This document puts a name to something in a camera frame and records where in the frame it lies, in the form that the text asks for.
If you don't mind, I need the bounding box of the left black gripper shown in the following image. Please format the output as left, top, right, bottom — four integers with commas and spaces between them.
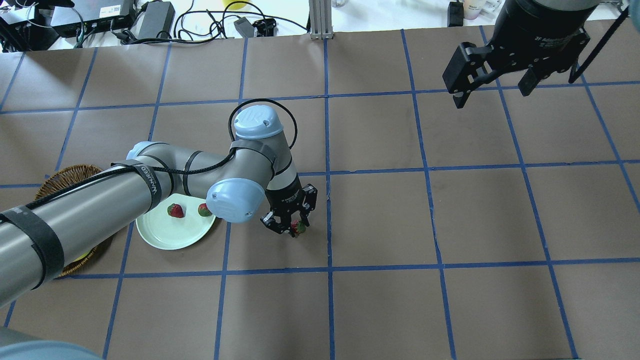
260, 176, 318, 235

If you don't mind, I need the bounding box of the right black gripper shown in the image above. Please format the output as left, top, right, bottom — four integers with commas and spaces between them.
442, 0, 598, 109

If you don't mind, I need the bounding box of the red strawberry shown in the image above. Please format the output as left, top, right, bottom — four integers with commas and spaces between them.
198, 202, 213, 218
290, 219, 307, 238
166, 203, 185, 219

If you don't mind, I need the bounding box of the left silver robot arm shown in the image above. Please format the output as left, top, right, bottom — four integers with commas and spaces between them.
0, 98, 318, 306

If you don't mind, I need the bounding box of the pale green plate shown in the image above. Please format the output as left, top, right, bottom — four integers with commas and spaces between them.
135, 194, 217, 251

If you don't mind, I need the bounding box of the paper cup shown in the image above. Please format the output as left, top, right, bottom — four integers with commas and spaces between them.
462, 0, 487, 21

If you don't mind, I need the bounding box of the black power adapter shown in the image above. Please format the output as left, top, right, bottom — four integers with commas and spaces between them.
446, 0, 465, 28

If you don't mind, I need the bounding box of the wicker fruit basket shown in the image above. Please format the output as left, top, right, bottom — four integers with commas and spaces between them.
33, 164, 113, 279

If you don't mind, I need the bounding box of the aluminium frame post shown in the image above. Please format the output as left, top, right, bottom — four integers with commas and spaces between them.
308, 0, 334, 40

